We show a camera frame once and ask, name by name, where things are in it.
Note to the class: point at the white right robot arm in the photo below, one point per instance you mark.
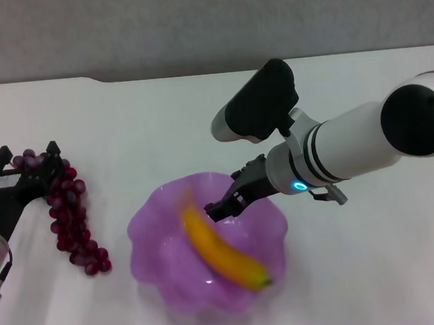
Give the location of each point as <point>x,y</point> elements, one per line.
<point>352,147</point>

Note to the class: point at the dark red grape bunch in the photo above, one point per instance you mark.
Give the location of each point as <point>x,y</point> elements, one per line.
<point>69,213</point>

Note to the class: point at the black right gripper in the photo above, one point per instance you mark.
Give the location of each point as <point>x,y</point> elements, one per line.
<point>258,183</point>

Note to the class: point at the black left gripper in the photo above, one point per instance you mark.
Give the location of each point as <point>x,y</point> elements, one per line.
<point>3,200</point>

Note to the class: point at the yellow banana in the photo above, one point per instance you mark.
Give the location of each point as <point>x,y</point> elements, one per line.
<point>225,253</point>

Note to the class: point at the purple wavy plastic bowl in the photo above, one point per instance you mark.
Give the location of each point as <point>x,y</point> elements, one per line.
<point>163,247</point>

